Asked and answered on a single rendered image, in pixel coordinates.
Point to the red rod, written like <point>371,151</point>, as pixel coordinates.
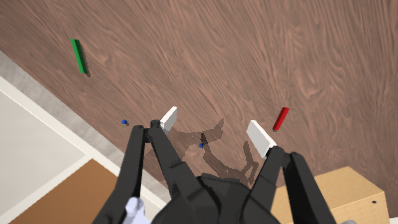
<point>280,118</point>

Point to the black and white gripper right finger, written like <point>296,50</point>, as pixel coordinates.
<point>307,203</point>

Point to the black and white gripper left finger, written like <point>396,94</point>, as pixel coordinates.
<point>124,205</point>

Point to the green rod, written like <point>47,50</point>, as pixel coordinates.
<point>79,55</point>

